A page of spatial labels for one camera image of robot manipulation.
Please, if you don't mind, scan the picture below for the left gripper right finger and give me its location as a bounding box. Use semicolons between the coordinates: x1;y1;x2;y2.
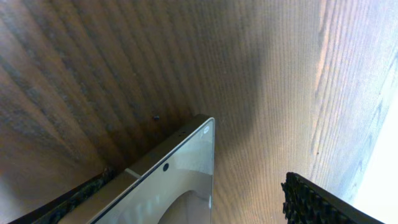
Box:
281;172;380;224

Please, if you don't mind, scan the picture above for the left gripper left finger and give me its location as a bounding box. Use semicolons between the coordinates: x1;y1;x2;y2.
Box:
10;167;117;224

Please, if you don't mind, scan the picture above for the Galaxy S25 Ultra smartphone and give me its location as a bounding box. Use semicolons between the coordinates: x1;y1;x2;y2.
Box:
60;114;215;224

